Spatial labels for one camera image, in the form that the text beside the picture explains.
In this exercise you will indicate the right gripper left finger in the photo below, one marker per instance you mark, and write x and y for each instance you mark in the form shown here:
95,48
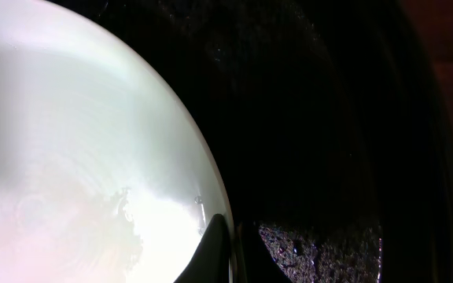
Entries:
211,260

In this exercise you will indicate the black round tray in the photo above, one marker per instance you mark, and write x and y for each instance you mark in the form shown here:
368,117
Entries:
325,120

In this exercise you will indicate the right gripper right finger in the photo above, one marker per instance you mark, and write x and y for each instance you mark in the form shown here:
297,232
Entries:
255,264

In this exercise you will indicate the light blue plate front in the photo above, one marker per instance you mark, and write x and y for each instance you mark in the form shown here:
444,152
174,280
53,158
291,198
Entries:
104,175

